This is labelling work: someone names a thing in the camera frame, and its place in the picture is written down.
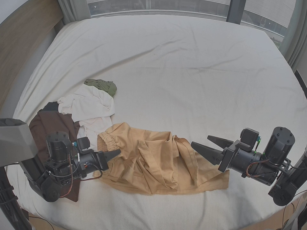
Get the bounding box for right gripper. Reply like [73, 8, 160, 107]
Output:
[191, 135, 262, 177]

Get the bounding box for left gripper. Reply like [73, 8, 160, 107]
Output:
[78, 151, 109, 174]

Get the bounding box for tan shorts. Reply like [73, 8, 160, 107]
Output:
[97, 122, 230, 195]

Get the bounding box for bed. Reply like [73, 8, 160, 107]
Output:
[0, 0, 307, 230]

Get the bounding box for brown garment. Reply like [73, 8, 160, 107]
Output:
[29, 111, 82, 202]

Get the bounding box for cream garment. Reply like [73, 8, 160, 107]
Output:
[58, 84, 117, 150]

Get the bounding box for black garment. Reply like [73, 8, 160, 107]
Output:
[39, 102, 59, 113]

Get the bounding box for green garment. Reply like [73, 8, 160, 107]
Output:
[84, 79, 118, 97]

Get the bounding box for grey-green curtain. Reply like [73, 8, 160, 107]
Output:
[279, 0, 307, 68]
[44, 0, 92, 28]

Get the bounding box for window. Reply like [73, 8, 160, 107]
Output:
[82, 0, 299, 45]

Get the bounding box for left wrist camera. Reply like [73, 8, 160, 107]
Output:
[76, 137, 91, 153]

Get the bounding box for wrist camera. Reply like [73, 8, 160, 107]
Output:
[76, 137, 91, 153]
[240, 128, 260, 153]

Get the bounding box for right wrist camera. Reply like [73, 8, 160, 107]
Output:
[240, 128, 260, 153]

